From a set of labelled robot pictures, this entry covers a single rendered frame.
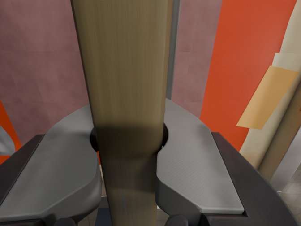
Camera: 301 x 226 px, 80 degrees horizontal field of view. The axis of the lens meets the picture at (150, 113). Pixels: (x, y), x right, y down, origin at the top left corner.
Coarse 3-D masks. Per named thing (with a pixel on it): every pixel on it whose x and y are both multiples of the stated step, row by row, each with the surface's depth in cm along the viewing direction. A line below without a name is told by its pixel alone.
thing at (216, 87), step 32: (0, 64) 24; (32, 64) 24; (64, 64) 24; (192, 64) 25; (224, 64) 25; (256, 64) 25; (0, 96) 26; (32, 96) 26; (64, 96) 27; (192, 96) 27; (224, 96) 28; (32, 128) 29; (224, 128) 31; (0, 160) 33
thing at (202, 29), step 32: (0, 0) 20; (32, 0) 20; (64, 0) 20; (192, 0) 21; (224, 0) 21; (256, 0) 21; (288, 0) 21; (0, 32) 22; (32, 32) 22; (64, 32) 22; (192, 32) 23; (224, 32) 23; (256, 32) 23
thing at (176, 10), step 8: (176, 0) 10; (176, 8) 11; (176, 16) 11; (176, 24) 11; (176, 32) 11; (176, 40) 12; (168, 64) 12; (168, 72) 13; (168, 80) 13; (168, 88) 13; (168, 96) 14
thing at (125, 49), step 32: (96, 0) 5; (128, 0) 5; (160, 0) 5; (96, 32) 5; (128, 32) 5; (160, 32) 5; (96, 64) 6; (128, 64) 6; (160, 64) 6; (96, 96) 6; (128, 96) 6; (160, 96) 7; (96, 128) 7; (128, 128) 7; (160, 128) 8; (128, 160) 8; (128, 192) 9; (128, 224) 11
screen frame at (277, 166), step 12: (300, 84) 27; (300, 96) 27; (288, 108) 29; (300, 108) 27; (288, 120) 29; (300, 120) 27; (276, 132) 32; (288, 132) 29; (300, 132) 27; (276, 144) 32; (288, 144) 29; (300, 144) 29; (264, 156) 35; (276, 156) 32; (288, 156) 30; (300, 156) 30; (264, 168) 35; (276, 168) 32; (288, 168) 32; (276, 180) 33; (288, 180) 33
